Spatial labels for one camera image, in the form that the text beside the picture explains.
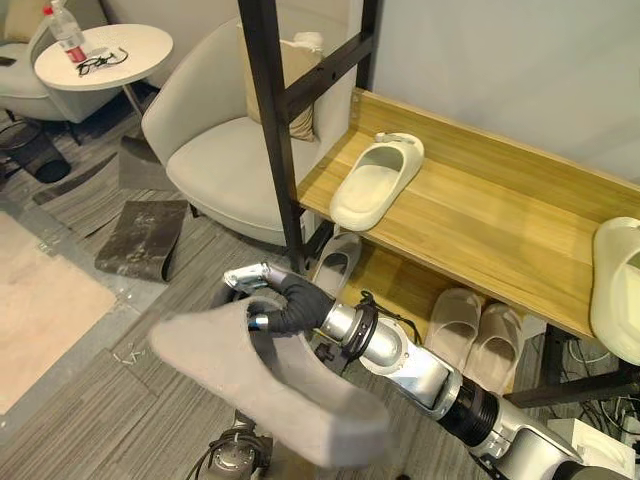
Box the beige open-toe slipper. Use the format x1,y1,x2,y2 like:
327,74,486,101
466,301,527,397
423,287,485,375
310,231,364,302

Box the white box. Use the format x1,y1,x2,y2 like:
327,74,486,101
548,416,640,474

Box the black cable bundle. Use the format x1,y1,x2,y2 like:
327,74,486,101
74,45,133,79

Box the tangled cables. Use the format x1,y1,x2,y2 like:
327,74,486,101
548,327,640,454

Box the white folded cloth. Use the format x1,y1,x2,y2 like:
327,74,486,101
291,30,327,55

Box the black mesh waste bin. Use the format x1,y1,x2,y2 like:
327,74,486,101
0,118,72,184

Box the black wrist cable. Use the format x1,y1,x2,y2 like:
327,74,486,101
352,291,427,362

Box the grey felt slipper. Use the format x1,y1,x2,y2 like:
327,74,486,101
149,294,392,470

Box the yellow cushion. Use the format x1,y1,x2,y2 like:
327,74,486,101
0,0,50,45

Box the dark grey carpet tile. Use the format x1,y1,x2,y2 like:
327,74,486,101
94,199,190,284

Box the wooden shoe rack black frame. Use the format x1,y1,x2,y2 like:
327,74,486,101
237,0,640,409

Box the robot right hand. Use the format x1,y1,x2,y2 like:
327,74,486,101
222,262,335,338

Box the beige cushion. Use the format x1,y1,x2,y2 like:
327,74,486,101
242,35,324,144

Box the light grey armchair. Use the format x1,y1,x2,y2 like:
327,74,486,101
140,18,362,247

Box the cream foam slipper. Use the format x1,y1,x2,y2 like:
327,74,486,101
329,131,427,233
589,216,640,362

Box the clear water bottle red label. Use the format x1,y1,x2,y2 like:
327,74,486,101
41,0,87,65

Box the round white side table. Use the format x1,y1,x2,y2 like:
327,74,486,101
33,22,175,132

